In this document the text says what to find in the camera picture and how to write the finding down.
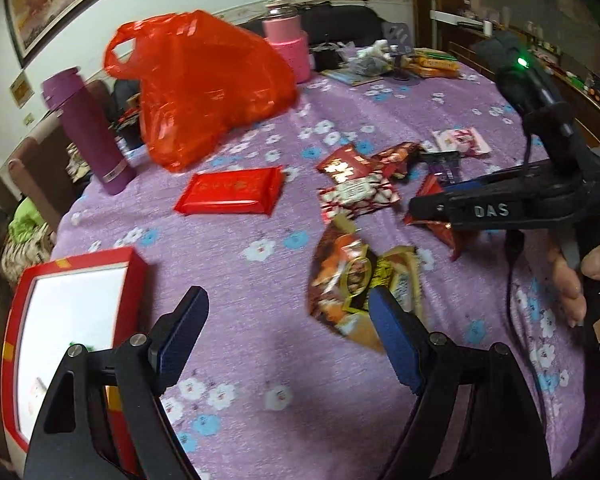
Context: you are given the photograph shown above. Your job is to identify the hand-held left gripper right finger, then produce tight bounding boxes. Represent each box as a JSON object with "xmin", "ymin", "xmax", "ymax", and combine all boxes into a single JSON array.
[{"xmin": 367, "ymin": 286, "xmax": 553, "ymax": 480}]

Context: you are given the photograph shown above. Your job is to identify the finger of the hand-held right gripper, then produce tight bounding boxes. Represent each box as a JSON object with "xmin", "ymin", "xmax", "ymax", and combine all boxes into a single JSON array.
[
  {"xmin": 419, "ymin": 151, "xmax": 464, "ymax": 183},
  {"xmin": 409, "ymin": 187, "xmax": 455, "ymax": 228}
]

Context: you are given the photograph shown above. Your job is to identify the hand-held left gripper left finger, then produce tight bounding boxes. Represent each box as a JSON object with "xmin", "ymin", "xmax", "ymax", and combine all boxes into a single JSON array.
[{"xmin": 24, "ymin": 286, "xmax": 211, "ymax": 480}]

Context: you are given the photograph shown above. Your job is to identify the red triangular snack packet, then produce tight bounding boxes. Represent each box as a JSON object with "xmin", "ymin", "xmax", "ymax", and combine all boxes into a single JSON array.
[{"xmin": 404, "ymin": 174, "xmax": 463, "ymax": 262}]

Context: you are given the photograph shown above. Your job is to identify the large brown gold snack packet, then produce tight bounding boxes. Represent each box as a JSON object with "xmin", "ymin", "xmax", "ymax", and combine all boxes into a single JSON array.
[{"xmin": 307, "ymin": 217, "xmax": 424, "ymax": 357}]

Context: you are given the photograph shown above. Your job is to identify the red box with white inside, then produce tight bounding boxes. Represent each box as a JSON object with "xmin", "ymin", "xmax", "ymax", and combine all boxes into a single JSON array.
[{"xmin": 0, "ymin": 247, "xmax": 149, "ymax": 480}]

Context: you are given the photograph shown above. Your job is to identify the red rectangular snack packet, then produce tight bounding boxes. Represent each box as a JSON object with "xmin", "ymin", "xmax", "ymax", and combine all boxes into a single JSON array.
[{"xmin": 174, "ymin": 166, "xmax": 285, "ymax": 217}]

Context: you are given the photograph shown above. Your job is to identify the person's right hand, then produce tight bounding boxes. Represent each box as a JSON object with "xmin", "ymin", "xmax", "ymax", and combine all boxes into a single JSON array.
[{"xmin": 550, "ymin": 234, "xmax": 600, "ymax": 328}]

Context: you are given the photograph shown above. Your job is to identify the pink white snack packet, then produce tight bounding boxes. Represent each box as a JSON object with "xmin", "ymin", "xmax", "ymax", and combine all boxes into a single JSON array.
[{"xmin": 432, "ymin": 127, "xmax": 492, "ymax": 157}]

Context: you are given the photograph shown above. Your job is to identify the dark brown red snack packet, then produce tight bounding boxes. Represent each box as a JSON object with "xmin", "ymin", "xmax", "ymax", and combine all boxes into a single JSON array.
[{"xmin": 372, "ymin": 141, "xmax": 426, "ymax": 181}]

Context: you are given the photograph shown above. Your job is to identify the red white patterned snack packet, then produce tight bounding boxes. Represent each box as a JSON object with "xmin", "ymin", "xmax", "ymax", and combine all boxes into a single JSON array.
[{"xmin": 318, "ymin": 180, "xmax": 400, "ymax": 224}]

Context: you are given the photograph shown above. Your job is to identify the purple floral tablecloth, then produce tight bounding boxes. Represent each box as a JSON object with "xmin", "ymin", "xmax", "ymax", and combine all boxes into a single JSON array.
[{"xmin": 50, "ymin": 55, "xmax": 596, "ymax": 480}]

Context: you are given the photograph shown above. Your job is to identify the red white print snack packet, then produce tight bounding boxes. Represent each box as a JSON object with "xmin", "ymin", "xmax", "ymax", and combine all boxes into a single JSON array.
[{"xmin": 316, "ymin": 143, "xmax": 374, "ymax": 187}]

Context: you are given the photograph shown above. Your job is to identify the orange packets at table edge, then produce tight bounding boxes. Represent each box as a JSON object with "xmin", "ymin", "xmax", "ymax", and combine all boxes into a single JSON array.
[{"xmin": 409, "ymin": 48, "xmax": 462, "ymax": 79}]

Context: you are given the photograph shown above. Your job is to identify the wooden sideboard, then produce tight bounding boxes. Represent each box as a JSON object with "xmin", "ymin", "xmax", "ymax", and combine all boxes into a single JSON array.
[{"xmin": 430, "ymin": 5, "xmax": 600, "ymax": 153}]

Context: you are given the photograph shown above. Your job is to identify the grey crumpled bag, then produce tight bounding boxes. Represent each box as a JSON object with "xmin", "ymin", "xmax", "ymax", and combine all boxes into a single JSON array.
[{"xmin": 349, "ymin": 40, "xmax": 406, "ymax": 78}]

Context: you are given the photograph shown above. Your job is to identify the black small box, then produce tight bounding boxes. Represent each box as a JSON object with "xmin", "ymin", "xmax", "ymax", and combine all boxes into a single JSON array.
[{"xmin": 310, "ymin": 45, "xmax": 349, "ymax": 73}]

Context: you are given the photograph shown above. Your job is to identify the floral blanket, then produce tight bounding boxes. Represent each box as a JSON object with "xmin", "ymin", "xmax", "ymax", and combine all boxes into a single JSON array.
[{"xmin": 0, "ymin": 225, "xmax": 57, "ymax": 288}]

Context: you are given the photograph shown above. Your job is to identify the black sofa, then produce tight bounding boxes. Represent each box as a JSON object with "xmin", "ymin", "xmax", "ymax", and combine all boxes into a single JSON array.
[{"xmin": 237, "ymin": 5, "xmax": 387, "ymax": 48}]

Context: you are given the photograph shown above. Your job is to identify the green cloth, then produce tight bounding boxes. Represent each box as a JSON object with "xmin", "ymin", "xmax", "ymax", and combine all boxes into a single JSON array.
[{"xmin": 7, "ymin": 197, "xmax": 47, "ymax": 242}]

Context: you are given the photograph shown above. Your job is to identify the pink thermos bottle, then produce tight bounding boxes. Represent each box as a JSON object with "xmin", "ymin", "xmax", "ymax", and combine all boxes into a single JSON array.
[{"xmin": 261, "ymin": 2, "xmax": 312, "ymax": 83}]

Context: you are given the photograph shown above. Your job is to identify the brown chair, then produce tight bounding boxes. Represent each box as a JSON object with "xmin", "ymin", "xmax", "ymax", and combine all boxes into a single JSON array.
[{"xmin": 7, "ymin": 80, "xmax": 118, "ymax": 221}]

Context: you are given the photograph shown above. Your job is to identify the purple thermos bottle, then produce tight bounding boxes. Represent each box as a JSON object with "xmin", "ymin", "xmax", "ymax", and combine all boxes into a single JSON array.
[{"xmin": 41, "ymin": 66, "xmax": 137, "ymax": 196}]

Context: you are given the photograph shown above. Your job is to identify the red plastic bag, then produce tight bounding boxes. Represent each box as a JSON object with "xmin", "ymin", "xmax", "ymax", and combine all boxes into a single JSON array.
[{"xmin": 103, "ymin": 10, "xmax": 298, "ymax": 173}]

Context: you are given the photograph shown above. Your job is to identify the black cable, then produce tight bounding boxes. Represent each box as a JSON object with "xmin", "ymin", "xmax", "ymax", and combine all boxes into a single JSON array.
[{"xmin": 504, "ymin": 232, "xmax": 548, "ymax": 413}]

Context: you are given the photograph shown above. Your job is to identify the yellow wall notice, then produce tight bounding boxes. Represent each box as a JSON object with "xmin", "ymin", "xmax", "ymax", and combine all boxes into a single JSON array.
[{"xmin": 9, "ymin": 72, "xmax": 35, "ymax": 109}]

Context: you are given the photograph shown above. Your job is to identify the framed wall painting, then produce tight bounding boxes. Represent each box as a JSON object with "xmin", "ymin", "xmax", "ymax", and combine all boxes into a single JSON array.
[{"xmin": 2, "ymin": 0, "xmax": 173, "ymax": 69}]

